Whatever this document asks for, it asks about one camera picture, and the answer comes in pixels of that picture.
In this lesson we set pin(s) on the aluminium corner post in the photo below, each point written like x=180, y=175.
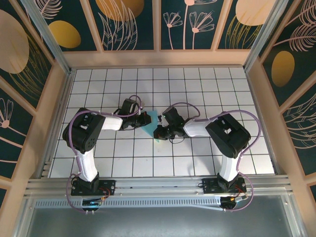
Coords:
x=47, y=35
x=265, y=34

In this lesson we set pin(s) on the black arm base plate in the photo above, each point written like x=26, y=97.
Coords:
x=209, y=186
x=108, y=187

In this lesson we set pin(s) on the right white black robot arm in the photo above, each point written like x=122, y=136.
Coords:
x=229, y=168

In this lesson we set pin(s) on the light blue paper sheet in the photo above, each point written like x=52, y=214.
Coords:
x=150, y=127

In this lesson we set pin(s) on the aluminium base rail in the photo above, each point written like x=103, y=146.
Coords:
x=158, y=185

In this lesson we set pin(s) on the aluminium side rail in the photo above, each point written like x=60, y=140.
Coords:
x=264, y=123
x=55, y=123

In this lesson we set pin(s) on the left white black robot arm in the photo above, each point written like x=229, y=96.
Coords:
x=87, y=165

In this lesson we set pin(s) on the grey metal sheet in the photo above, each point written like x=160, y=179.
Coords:
x=158, y=224

